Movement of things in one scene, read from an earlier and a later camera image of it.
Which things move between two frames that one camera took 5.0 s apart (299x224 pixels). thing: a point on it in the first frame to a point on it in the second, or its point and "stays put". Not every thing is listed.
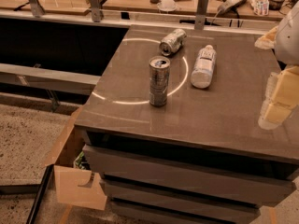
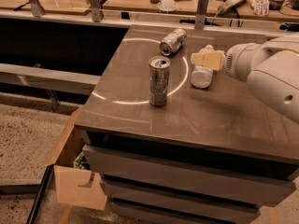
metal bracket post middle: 94,3 stays put
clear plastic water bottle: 203,71 stays put
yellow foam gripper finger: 282,97 to 213,60
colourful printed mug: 261,7 stays put
